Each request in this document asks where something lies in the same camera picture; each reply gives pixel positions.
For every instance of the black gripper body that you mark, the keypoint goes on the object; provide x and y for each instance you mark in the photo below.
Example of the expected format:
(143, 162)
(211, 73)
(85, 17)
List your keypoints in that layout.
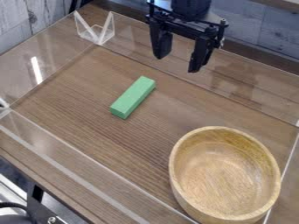
(192, 15)

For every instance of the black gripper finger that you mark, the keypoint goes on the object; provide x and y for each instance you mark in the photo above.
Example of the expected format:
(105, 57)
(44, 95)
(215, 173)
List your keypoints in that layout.
(160, 38)
(200, 55)

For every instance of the green rectangular block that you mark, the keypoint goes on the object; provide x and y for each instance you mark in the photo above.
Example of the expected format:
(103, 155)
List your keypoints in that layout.
(132, 97)

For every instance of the wooden bowl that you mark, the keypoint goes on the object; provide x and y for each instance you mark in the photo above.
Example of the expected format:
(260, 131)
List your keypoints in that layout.
(224, 176)

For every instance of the clear acrylic corner bracket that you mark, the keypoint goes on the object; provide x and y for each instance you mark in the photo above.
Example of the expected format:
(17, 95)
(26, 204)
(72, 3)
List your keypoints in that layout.
(96, 34)

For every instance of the black table leg bracket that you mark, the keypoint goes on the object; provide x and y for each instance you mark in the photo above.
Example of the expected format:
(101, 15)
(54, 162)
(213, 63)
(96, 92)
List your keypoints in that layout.
(41, 213)

